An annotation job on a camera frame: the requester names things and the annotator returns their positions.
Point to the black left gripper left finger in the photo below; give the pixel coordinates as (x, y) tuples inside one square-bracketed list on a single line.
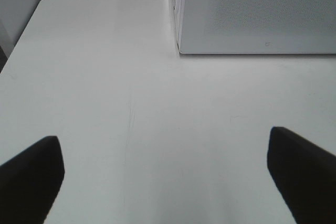
[(30, 182)]

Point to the white microwave door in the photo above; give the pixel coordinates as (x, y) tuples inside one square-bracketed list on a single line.
[(258, 27)]

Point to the white microwave oven body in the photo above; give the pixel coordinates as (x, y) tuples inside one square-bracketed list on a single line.
[(178, 8)]

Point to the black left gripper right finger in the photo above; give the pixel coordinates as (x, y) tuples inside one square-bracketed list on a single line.
[(304, 174)]

